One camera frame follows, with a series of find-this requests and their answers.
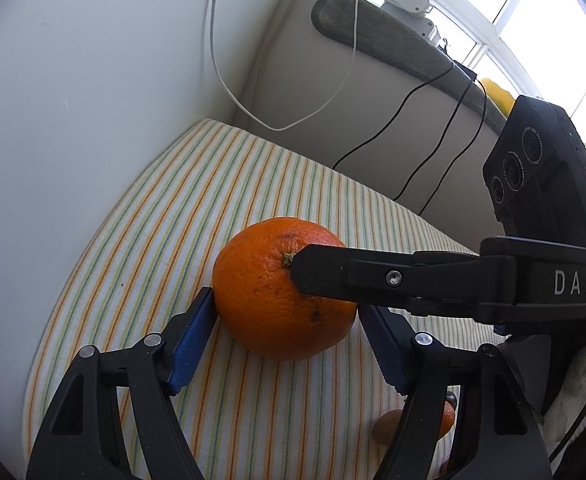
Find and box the grey mat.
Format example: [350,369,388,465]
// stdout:
[310,0,508,131]

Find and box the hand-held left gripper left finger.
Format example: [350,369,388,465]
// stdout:
[26,286,217,480]

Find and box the striped table cloth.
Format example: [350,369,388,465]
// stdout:
[23,119,511,480]

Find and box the black cable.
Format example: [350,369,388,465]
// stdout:
[332,61,456,170]
[417,91,488,215]
[394,77,474,202]

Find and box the window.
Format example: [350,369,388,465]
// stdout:
[308,0,586,171]

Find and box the yellow object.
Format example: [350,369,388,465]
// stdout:
[480,78,516,113]

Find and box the round brown fruit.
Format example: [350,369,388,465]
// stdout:
[373,410,406,446]

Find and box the small orange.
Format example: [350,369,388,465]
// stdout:
[438,401,456,440]

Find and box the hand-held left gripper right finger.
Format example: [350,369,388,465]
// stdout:
[358,305,554,480]

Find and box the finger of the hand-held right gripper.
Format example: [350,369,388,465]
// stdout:
[290,243,482,322]

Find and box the large orange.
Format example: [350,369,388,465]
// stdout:
[212,216,359,361]

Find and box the white cable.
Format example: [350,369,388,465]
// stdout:
[210,0,361,132]

